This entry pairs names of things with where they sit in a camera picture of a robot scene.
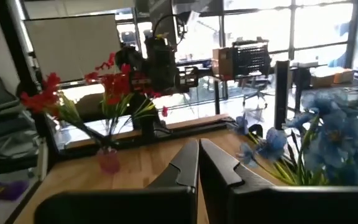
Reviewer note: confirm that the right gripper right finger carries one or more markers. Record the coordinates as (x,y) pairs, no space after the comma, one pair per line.
(291,205)

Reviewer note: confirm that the black upright frame post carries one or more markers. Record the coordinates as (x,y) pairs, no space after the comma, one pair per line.
(14,46)

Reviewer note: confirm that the blue flower bunch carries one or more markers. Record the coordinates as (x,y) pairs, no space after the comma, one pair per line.
(273,140)
(334,137)

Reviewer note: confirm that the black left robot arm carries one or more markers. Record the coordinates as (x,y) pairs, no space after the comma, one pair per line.
(145,121)

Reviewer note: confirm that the brown cardboard box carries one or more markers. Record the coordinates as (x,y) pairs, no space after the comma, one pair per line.
(222,62)
(343,76)

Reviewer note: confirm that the pink glass vase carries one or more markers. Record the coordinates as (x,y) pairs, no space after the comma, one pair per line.
(109,161)

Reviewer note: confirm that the black flat monitor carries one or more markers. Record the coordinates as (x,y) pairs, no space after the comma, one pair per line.
(281,93)

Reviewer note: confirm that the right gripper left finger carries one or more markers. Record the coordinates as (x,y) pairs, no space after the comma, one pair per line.
(120,205)

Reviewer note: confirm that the white board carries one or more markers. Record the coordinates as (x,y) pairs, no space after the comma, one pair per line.
(73,46)

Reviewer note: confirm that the red flower bunch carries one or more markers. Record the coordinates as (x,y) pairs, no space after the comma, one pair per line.
(42,99)
(117,87)

